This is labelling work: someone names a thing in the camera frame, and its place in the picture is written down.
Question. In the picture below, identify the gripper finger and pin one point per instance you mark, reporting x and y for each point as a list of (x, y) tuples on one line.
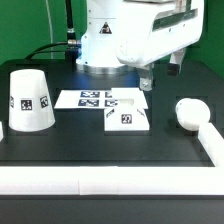
[(175, 63), (146, 77)]

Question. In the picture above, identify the white front wall rail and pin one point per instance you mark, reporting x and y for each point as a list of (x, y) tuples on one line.
[(111, 181)]

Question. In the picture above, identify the white left wall rail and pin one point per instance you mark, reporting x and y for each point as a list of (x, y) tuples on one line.
[(1, 132)]

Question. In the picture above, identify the white lamp bulb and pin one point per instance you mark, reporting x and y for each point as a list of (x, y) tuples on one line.
[(191, 113)]

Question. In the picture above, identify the white marker sheet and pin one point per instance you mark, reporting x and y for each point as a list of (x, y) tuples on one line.
[(85, 99)]

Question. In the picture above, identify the white lamp shade cone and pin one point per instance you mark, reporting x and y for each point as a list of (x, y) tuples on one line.
[(30, 107)]

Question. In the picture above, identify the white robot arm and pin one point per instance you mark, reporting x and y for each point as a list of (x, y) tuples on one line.
[(98, 44)]

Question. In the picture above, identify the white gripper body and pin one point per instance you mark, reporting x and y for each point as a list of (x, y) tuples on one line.
[(148, 31)]

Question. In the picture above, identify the white lamp base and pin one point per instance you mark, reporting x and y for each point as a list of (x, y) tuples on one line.
[(129, 113)]

